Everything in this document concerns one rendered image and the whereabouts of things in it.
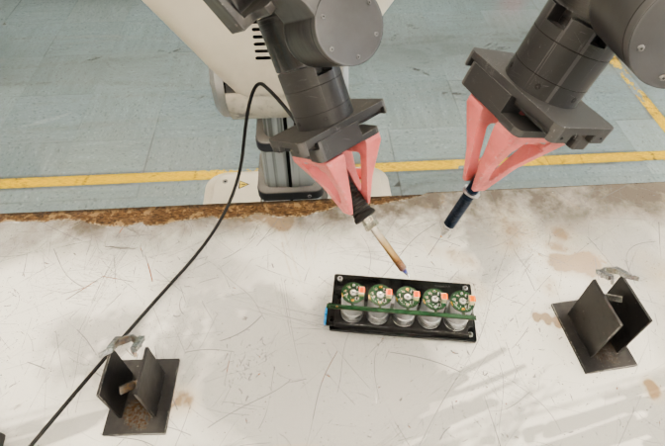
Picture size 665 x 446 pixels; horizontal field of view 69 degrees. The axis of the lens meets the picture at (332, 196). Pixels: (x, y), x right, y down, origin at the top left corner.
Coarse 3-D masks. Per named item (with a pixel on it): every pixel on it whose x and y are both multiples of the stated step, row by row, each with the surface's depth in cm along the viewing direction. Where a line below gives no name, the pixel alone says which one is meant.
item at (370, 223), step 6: (372, 216) 50; (366, 222) 49; (372, 222) 49; (378, 222) 50; (366, 228) 50; (372, 228) 49; (378, 228) 49; (378, 234) 49; (378, 240) 49; (384, 240) 49; (384, 246) 49; (390, 246) 49; (390, 252) 49; (396, 258) 49; (396, 264) 49; (402, 264) 49; (402, 270) 49
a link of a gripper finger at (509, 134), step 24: (480, 72) 36; (480, 96) 37; (504, 96) 35; (504, 120) 35; (528, 120) 36; (504, 144) 35; (528, 144) 39; (552, 144) 37; (480, 168) 39; (504, 168) 40
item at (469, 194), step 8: (472, 184) 42; (464, 192) 42; (472, 192) 42; (464, 200) 43; (472, 200) 43; (456, 208) 44; (464, 208) 43; (448, 216) 45; (456, 216) 44; (448, 224) 45
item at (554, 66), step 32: (544, 32) 32; (576, 32) 31; (480, 64) 37; (512, 64) 35; (544, 64) 33; (576, 64) 32; (544, 96) 33; (576, 96) 34; (544, 128) 33; (576, 128) 32; (608, 128) 34
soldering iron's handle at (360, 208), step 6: (348, 180) 50; (354, 186) 50; (354, 192) 50; (354, 198) 49; (360, 198) 49; (354, 204) 49; (360, 204) 49; (366, 204) 49; (354, 210) 49; (360, 210) 49; (366, 210) 49; (372, 210) 49; (354, 216) 49; (360, 216) 49; (366, 216) 49; (354, 222) 50; (360, 222) 50
